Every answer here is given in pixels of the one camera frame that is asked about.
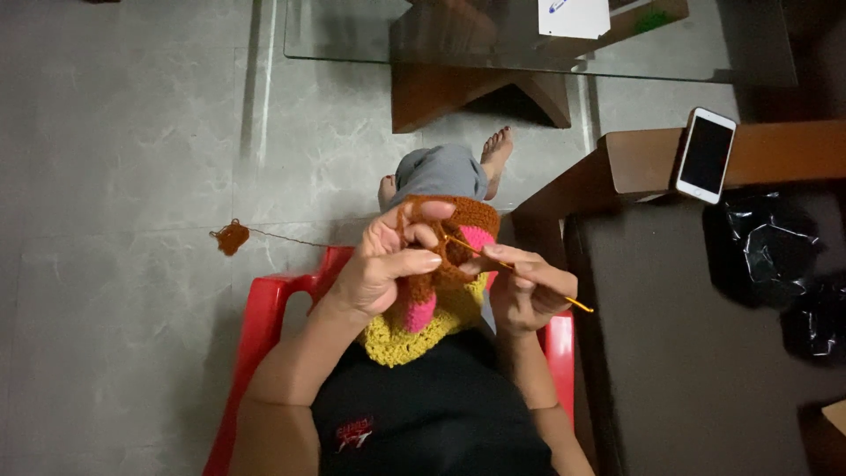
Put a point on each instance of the person's right hand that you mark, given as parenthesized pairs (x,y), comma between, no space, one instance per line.
(529,294)

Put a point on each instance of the person's left hand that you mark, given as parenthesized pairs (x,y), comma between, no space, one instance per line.
(371,271)

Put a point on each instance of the golden crochet hook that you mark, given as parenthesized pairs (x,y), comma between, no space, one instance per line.
(515,270)

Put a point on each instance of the brown pink yellow crochet piece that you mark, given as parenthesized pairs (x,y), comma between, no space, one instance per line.
(439,291)

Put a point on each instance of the person's left foot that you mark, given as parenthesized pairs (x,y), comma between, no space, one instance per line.
(387,190)

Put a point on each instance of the person's foot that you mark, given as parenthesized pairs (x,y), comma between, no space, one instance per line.
(387,190)
(496,158)

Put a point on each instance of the brown yarn strand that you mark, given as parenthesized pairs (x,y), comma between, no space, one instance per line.
(291,239)

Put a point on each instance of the person's grey shorts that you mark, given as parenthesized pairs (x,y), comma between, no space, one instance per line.
(439,173)

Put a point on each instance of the red plastic chair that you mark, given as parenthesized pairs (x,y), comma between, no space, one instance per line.
(264,344)

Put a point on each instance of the person's right foot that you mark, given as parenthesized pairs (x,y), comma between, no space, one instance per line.
(496,158)

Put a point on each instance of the brown yarn ball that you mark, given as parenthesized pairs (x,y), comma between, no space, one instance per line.
(231,236)

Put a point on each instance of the person's black shirt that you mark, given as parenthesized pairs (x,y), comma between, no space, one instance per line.
(429,410)

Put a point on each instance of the brown wooden sofa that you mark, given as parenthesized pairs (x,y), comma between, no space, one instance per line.
(694,297)

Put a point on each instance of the white smartphone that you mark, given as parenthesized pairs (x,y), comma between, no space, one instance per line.
(706,155)

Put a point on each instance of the black plastic bag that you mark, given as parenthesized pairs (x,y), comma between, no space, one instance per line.
(763,248)
(816,317)

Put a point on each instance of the glass coffee table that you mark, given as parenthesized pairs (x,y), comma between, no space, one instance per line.
(529,46)

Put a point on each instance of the white paper sheet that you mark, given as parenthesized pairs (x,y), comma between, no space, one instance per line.
(574,18)

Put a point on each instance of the tan cardboard piece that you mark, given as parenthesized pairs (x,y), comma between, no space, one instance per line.
(835,416)

